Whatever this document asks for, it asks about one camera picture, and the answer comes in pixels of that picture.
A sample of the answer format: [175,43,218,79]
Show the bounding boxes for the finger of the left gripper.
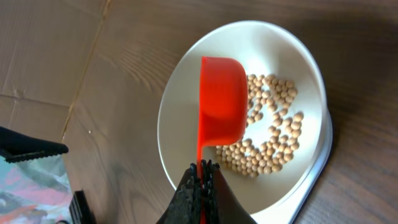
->
[1,127,69,163]

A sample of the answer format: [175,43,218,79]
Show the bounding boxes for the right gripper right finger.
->
[201,160,256,224]

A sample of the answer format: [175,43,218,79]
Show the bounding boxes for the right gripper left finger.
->
[157,163,201,224]

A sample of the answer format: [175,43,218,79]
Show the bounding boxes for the white digital kitchen scale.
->
[251,109,333,223]

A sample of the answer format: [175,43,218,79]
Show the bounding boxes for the red plastic measuring scoop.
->
[197,56,248,177]

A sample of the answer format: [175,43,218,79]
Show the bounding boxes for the soybeans in bowl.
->
[215,74,303,177]

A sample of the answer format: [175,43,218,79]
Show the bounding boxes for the white ceramic bowl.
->
[157,21,327,215]

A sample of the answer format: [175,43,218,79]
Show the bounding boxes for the colourful patterned floor mat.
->
[1,156,73,223]

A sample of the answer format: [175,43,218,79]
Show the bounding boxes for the cardboard box edge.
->
[0,0,111,142]

